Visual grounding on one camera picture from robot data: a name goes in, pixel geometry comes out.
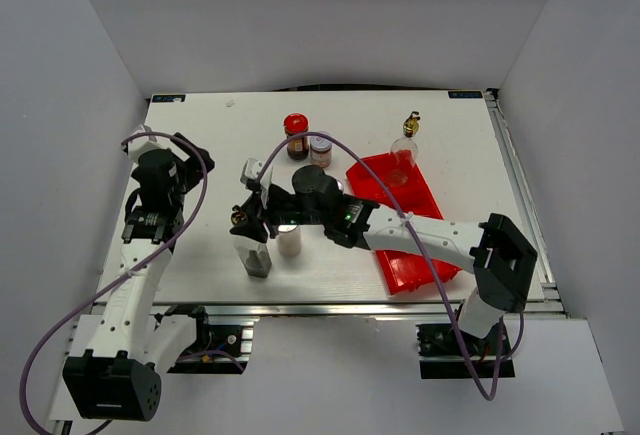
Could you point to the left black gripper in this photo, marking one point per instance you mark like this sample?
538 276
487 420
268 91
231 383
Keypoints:
192 166

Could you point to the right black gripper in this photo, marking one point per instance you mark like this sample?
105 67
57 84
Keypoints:
253 229

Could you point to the dark-sauce glass bottle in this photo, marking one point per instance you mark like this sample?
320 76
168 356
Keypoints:
254 256

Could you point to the clear glass bottle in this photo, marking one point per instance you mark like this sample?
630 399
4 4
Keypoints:
404 152

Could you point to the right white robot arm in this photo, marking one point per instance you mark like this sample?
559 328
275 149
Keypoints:
495 252

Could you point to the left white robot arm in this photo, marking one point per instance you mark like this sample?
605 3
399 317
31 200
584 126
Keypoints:
119 374

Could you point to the silver-lid white shaker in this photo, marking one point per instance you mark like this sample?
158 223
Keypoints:
288 240

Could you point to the black logo sticker left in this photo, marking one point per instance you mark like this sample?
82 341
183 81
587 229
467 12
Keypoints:
168 98

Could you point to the black logo sticker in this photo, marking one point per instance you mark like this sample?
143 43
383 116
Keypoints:
465 94
168 98

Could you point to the white-lid chili jar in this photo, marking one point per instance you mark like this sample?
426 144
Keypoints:
320 150

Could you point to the red-lid sauce jar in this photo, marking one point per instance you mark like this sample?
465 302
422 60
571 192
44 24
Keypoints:
297 145

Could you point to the black logo sticker right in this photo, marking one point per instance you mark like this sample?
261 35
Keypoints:
465 94

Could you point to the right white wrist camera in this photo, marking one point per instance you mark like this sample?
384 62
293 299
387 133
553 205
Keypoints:
256 176

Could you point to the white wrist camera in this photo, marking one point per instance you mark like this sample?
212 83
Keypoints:
135 148
256 176

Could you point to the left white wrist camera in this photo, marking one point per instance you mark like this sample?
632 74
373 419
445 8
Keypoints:
135 148

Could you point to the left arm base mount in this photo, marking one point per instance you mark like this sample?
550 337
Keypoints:
221 347

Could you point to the aluminium table frame rail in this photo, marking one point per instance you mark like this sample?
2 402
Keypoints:
464 171

